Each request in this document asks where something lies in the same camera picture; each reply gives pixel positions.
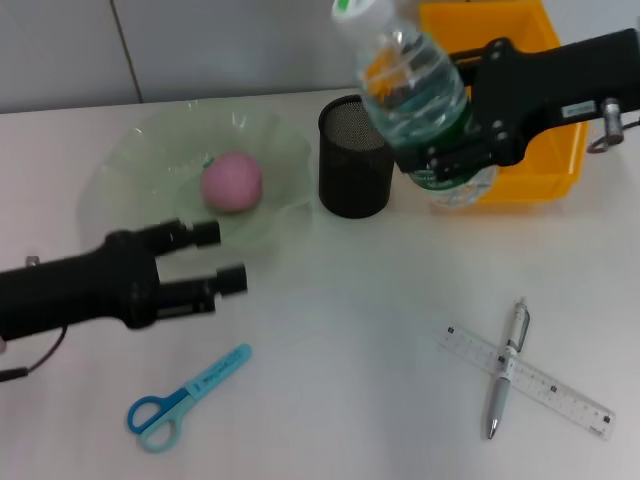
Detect yellow plastic bin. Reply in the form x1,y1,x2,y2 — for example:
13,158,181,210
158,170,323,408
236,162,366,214
418,0,591,207

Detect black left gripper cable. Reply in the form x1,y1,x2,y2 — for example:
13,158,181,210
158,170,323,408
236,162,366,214
0,324,69,384

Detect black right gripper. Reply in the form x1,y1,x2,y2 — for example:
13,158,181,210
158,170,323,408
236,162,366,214
394,28,640,182

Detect clear plastic ruler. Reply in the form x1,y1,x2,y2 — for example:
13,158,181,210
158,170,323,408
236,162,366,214
438,324,617,442

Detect black mesh pen holder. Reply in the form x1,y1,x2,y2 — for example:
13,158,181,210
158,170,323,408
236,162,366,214
317,94,397,219

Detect silver ballpoint pen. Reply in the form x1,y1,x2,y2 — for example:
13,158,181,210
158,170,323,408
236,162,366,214
487,298,532,440

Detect clear water bottle green label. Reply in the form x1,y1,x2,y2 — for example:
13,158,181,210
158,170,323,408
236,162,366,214
331,0,500,214

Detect pink peach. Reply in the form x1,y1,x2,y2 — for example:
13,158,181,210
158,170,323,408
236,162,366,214
200,152,264,215

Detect blue scissors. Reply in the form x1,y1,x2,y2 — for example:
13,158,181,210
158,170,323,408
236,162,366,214
126,343,254,454

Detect right gripper cable silver plug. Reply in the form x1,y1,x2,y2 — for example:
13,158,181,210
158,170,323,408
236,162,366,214
585,98,640,155

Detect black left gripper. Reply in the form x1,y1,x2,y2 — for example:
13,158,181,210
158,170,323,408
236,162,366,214
0,217,249,342

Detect green glass fruit plate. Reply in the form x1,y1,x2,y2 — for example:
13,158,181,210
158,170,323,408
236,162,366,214
77,98,314,262

